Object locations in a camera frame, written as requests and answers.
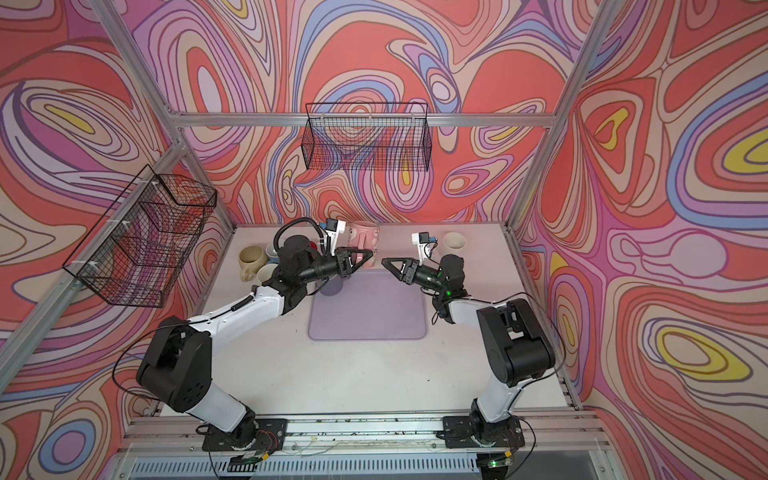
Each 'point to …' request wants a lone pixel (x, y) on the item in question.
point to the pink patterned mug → (363, 236)
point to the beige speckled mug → (250, 259)
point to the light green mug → (265, 273)
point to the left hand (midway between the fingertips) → (373, 254)
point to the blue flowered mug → (272, 254)
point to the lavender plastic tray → (371, 304)
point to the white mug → (454, 242)
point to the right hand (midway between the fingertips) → (386, 267)
